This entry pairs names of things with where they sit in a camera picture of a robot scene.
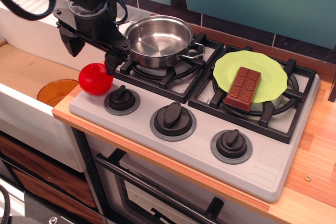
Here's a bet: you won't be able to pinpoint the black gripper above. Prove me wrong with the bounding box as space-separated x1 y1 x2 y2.
56 6 131 76

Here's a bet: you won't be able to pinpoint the red toy apple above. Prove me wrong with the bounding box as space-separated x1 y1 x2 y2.
78 63 113 95

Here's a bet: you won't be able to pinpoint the brown chocolate bar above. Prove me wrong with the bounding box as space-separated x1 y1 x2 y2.
223 67 261 112

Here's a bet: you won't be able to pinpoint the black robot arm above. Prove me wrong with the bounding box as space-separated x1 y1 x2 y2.
54 0 131 76

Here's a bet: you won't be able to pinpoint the black left stove knob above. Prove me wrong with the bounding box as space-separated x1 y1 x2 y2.
104 85 140 116

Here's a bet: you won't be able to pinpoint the black stove knob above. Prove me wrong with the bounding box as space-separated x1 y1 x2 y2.
150 102 197 142
104 85 140 116
211 129 253 165

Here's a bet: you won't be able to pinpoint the stainless steel pot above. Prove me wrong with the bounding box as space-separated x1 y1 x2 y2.
124 15 205 69

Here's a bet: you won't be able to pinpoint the black middle stove knob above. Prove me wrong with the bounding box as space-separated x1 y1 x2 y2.
150 102 197 142

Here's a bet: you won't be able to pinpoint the grey toy stove top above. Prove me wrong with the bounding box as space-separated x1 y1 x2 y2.
69 79 306 202

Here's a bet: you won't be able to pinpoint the black right stove knob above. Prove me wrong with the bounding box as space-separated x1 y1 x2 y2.
211 129 253 165

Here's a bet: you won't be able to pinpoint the light green plate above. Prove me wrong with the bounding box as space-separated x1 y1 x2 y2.
213 50 288 103

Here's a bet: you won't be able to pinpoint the white toy sink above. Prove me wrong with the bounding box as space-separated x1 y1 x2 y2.
1 6 104 172

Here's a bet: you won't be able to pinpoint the black left burner grate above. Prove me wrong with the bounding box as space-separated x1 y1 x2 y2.
114 33 224 103

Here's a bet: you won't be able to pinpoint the black burner grate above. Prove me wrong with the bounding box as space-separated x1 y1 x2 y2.
114 33 224 103
188 45 319 144

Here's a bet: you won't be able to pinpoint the wooden drawer fronts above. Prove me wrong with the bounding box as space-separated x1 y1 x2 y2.
1 132 104 223

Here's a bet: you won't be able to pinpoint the toy oven door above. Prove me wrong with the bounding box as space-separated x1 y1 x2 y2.
86 135 273 223

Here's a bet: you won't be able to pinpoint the black right burner grate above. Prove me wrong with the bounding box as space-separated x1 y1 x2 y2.
188 45 319 144

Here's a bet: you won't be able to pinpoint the black braided foreground cable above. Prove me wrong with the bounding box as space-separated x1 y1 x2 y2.
0 184 11 224

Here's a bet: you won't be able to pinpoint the black oven door handle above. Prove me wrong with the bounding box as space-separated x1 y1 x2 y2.
94 149 224 223

